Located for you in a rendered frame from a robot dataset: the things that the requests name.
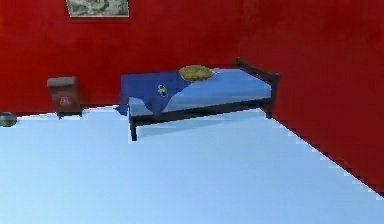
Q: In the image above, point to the yellow green round pillow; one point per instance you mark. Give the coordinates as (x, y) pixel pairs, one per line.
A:
(195, 73)

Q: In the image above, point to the black framed blue bed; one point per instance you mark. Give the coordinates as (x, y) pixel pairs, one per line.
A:
(226, 90)

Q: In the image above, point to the dark blue blanket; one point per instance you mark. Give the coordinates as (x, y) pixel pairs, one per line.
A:
(150, 88)

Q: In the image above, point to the brown bedside cabinet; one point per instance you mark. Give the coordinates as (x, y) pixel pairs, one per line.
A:
(65, 95)

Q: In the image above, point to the grey green round object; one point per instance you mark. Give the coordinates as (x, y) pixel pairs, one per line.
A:
(6, 119)

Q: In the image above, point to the grey framed wall picture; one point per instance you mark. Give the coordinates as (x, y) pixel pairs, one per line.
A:
(98, 7)

